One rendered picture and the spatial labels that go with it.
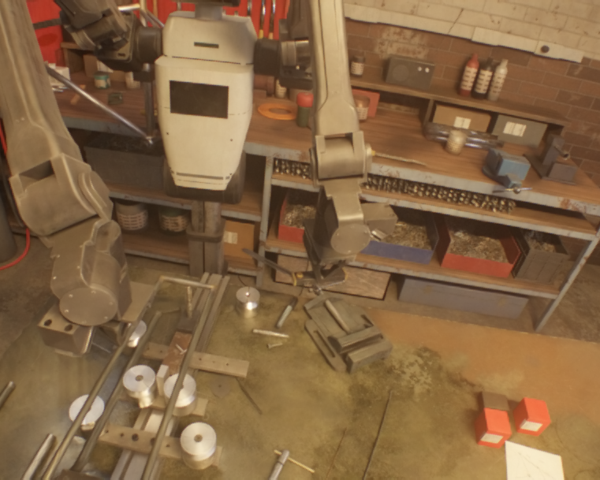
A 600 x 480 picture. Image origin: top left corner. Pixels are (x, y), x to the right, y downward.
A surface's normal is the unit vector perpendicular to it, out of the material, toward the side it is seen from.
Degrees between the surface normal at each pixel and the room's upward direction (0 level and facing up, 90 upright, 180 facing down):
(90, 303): 91
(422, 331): 0
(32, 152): 52
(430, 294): 90
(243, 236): 89
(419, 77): 90
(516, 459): 0
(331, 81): 72
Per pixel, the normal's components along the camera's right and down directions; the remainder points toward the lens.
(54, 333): -0.15, 0.59
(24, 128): -0.01, -0.04
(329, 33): 0.07, 0.31
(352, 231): 0.11, 0.66
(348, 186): -0.07, -0.74
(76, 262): -0.26, -0.65
